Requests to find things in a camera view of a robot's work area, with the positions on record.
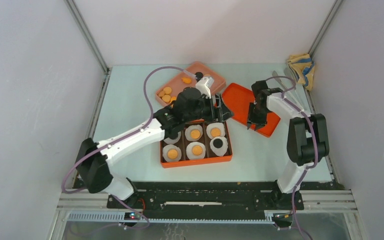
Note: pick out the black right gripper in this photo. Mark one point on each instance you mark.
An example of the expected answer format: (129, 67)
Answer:
(260, 123)

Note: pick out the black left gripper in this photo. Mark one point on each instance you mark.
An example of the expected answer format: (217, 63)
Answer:
(222, 111)

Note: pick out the orange tin lid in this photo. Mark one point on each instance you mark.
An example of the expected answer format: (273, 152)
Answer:
(238, 98)

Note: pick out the black sandwich cookie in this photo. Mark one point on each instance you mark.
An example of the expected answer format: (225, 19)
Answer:
(174, 136)
(199, 75)
(218, 143)

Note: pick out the metal serving tongs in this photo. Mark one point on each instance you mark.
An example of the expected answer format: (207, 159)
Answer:
(284, 83)

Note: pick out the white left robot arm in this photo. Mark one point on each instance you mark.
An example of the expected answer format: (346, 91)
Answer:
(95, 160)

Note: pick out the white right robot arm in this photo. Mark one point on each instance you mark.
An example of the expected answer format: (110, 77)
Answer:
(307, 139)

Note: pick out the white paper cup back-right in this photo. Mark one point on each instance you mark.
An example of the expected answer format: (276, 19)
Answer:
(219, 125)

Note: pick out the white paper cup back-middle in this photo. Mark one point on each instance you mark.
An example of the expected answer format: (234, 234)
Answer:
(191, 127)

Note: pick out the orange cookie tin box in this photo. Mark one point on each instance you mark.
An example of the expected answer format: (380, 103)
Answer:
(210, 156)

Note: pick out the white paper cup front-right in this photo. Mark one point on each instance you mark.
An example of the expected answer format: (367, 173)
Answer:
(223, 150)

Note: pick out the fish shaped orange cookie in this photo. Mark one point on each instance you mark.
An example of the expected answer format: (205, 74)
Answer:
(186, 80)
(172, 99)

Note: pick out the white paper cup front-middle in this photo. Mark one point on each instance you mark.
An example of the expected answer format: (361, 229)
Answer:
(189, 153)

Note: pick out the pink cookie tray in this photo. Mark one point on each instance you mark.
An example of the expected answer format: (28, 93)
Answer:
(218, 84)

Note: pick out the white paper cup back-left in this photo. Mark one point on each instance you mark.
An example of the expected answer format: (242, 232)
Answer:
(173, 140)

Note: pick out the white paper cup front-left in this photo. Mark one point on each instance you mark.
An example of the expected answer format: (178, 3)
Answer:
(166, 148)

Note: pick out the yellow blue cloth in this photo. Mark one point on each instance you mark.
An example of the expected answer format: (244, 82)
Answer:
(303, 69)

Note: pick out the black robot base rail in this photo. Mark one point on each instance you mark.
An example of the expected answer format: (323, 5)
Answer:
(232, 201)

